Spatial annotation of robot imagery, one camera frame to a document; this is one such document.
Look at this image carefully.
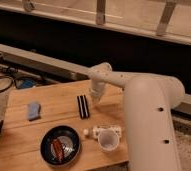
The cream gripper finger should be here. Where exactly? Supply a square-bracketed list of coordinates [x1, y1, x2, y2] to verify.
[92, 95, 101, 103]

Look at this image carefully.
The black striped eraser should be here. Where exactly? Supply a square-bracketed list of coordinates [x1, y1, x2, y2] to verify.
[77, 95, 90, 119]

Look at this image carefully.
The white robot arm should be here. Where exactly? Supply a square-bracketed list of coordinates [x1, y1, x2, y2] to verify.
[87, 63, 185, 171]

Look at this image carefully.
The white plastic bottle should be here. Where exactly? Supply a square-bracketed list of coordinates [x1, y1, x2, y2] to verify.
[83, 125, 123, 140]

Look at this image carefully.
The white plastic cup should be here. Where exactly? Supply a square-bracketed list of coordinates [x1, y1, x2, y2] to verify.
[98, 130, 120, 152]

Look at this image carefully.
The wooden cutting board table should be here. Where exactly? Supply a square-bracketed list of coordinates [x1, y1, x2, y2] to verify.
[0, 81, 128, 171]

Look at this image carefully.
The black round pan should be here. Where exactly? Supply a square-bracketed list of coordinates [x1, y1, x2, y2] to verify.
[40, 125, 81, 166]

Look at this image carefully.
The blue sponge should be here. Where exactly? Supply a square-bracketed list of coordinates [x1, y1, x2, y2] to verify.
[27, 102, 41, 121]

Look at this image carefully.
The red sausage in pan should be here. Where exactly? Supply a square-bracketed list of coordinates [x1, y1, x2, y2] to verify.
[52, 139, 64, 161]

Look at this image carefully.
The blue object on floor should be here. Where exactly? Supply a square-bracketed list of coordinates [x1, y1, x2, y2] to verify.
[16, 78, 36, 89]

